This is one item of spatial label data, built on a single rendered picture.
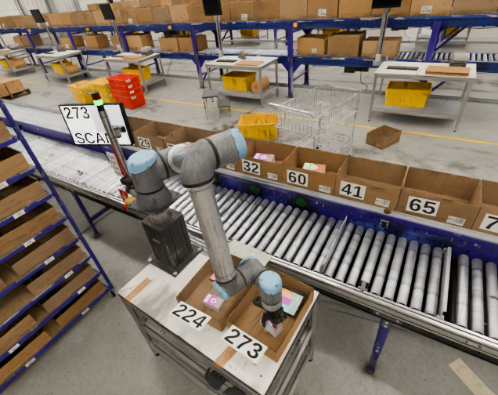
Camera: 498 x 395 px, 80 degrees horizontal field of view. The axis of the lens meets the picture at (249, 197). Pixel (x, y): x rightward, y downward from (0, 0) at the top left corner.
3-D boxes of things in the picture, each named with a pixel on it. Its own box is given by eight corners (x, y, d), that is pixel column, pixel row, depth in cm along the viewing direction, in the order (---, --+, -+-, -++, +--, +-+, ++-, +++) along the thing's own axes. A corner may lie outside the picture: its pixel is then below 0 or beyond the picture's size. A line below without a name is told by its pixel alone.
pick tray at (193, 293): (178, 309, 159) (175, 298, 153) (220, 259, 184) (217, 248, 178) (221, 332, 146) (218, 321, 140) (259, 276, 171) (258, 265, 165)
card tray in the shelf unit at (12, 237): (-4, 256, 177) (-14, 245, 171) (-23, 239, 192) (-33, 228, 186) (61, 217, 202) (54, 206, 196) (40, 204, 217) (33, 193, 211)
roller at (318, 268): (311, 277, 174) (311, 271, 171) (337, 222, 208) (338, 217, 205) (319, 280, 172) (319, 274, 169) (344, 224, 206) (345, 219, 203)
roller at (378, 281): (368, 298, 159) (369, 293, 156) (387, 237, 194) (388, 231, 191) (377, 302, 157) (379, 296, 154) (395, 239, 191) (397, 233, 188)
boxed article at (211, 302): (219, 313, 154) (218, 308, 152) (203, 306, 159) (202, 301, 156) (225, 304, 158) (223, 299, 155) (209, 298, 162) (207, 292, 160)
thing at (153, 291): (118, 295, 173) (116, 292, 171) (186, 233, 210) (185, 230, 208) (264, 399, 124) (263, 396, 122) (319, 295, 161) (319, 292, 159)
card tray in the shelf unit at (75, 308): (61, 327, 225) (55, 320, 219) (39, 311, 238) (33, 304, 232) (105, 287, 252) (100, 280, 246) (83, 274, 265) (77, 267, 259)
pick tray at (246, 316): (228, 331, 146) (225, 320, 140) (268, 277, 170) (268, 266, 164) (277, 364, 132) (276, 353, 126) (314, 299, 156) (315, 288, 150)
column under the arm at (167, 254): (175, 277, 176) (160, 238, 156) (146, 261, 189) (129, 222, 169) (203, 249, 192) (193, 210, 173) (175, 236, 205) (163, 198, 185)
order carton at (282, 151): (237, 172, 239) (235, 154, 229) (255, 156, 259) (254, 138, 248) (281, 183, 221) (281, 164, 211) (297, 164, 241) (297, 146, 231)
